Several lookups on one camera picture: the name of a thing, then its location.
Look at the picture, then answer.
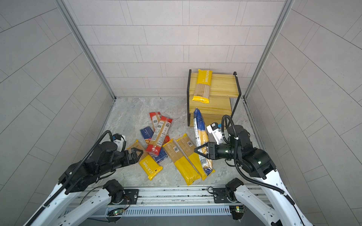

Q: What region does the dark blue pasta box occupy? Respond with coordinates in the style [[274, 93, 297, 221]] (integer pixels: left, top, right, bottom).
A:
[[140, 126, 169, 163]]

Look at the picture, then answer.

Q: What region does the left circuit board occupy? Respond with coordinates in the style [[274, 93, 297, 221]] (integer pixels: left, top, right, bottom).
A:
[[107, 208, 125, 217]]

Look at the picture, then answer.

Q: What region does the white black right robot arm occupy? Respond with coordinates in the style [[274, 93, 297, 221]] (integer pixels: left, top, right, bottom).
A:
[[193, 110, 312, 226]]

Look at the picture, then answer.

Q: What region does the yellow kraft pasta pack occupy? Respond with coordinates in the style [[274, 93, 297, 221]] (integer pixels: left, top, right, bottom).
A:
[[176, 134, 207, 180], [163, 139, 201, 186]]

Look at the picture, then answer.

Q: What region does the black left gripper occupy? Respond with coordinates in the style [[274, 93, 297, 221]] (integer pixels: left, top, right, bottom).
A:
[[99, 146, 147, 175]]

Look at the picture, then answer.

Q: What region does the red spaghetti pack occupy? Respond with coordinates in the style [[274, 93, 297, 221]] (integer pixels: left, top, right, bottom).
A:
[[150, 112, 162, 131], [146, 116, 173, 157]]

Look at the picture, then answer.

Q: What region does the circuit board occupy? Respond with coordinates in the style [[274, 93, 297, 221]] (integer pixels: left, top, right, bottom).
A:
[[229, 205, 245, 221], [107, 208, 125, 217]]

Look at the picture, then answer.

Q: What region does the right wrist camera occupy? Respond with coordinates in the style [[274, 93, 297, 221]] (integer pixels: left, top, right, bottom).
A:
[[206, 122, 225, 145]]

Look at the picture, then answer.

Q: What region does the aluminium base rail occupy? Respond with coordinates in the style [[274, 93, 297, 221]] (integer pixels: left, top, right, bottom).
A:
[[55, 185, 293, 210]]

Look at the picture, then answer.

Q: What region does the red spaghetti pack rear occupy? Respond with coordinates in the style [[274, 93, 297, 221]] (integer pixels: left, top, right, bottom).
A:
[[150, 112, 162, 131]]

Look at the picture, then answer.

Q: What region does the yellow pasta pack wholewheat spaghetti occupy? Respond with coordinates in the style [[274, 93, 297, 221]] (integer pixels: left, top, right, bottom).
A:
[[192, 69, 213, 104]]

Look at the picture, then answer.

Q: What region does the right circuit board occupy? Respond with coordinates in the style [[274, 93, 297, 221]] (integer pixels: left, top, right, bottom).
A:
[[229, 205, 245, 221]]

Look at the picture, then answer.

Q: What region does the blue clear spaghetti pack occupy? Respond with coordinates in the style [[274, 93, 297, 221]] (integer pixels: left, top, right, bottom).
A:
[[193, 108, 214, 176]]

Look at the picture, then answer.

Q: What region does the red spaghetti pack top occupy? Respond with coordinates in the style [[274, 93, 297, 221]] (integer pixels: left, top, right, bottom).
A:
[[146, 116, 173, 157]]

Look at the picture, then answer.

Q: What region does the yellow pastatime pasta pack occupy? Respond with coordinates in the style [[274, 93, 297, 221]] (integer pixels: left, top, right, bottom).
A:
[[129, 140, 163, 181]]

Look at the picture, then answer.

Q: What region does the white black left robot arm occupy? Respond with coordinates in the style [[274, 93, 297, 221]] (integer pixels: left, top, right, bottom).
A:
[[25, 130, 144, 226]]

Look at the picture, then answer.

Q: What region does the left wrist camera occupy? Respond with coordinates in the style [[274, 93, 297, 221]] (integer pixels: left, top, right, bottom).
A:
[[113, 133, 126, 152]]

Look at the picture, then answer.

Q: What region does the wooden shelf black metal frame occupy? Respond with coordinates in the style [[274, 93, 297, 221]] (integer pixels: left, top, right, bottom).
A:
[[186, 70, 242, 127]]

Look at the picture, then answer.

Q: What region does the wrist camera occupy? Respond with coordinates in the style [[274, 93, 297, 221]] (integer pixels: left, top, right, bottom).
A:
[[206, 122, 225, 145], [113, 133, 126, 152]]

